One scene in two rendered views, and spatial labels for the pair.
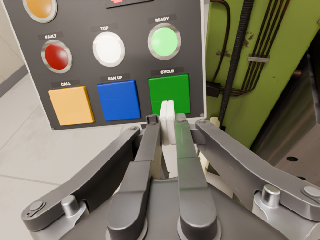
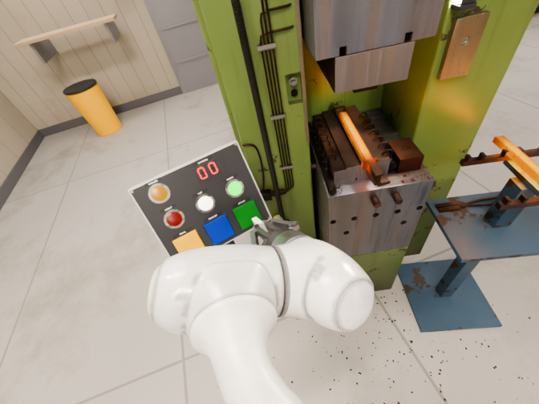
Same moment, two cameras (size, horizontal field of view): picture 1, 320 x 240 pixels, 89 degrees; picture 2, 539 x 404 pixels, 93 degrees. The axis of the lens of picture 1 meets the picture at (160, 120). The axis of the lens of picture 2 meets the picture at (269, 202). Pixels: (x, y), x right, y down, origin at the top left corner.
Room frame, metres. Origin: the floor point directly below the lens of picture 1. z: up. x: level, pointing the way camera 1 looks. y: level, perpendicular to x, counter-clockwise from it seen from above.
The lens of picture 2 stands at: (-0.30, 0.16, 1.62)
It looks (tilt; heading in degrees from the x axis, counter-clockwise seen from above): 46 degrees down; 333
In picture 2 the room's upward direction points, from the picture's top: 14 degrees counter-clockwise
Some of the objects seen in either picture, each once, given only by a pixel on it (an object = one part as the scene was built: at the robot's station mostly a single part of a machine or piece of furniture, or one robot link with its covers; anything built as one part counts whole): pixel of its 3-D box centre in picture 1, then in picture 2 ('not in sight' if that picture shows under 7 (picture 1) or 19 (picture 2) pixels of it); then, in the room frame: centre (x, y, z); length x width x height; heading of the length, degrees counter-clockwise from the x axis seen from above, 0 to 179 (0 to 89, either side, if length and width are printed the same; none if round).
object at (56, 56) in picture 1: (56, 57); (174, 219); (0.31, 0.16, 1.09); 0.05 x 0.03 x 0.04; 56
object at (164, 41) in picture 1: (164, 42); (234, 188); (0.28, -0.04, 1.09); 0.05 x 0.03 x 0.04; 56
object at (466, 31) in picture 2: not in sight; (460, 47); (0.07, -0.80, 1.27); 0.09 x 0.02 x 0.17; 56
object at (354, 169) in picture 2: not in sight; (345, 139); (0.31, -0.58, 0.96); 0.42 x 0.20 x 0.09; 146
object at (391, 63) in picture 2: not in sight; (350, 45); (0.31, -0.58, 1.32); 0.42 x 0.20 x 0.10; 146
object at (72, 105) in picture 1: (73, 105); (189, 244); (0.27, 0.17, 1.01); 0.07 x 0.05 x 0.07; 81
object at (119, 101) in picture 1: (120, 101); (219, 229); (0.25, 0.07, 1.01); 0.07 x 0.05 x 0.07; 81
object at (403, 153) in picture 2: not in sight; (403, 155); (0.09, -0.64, 0.95); 0.12 x 0.09 x 0.07; 146
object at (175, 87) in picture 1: (169, 95); (247, 214); (0.24, -0.03, 1.01); 0.07 x 0.05 x 0.07; 81
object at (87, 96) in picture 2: not in sight; (95, 109); (4.02, 0.20, 0.33); 0.42 x 0.41 x 0.66; 71
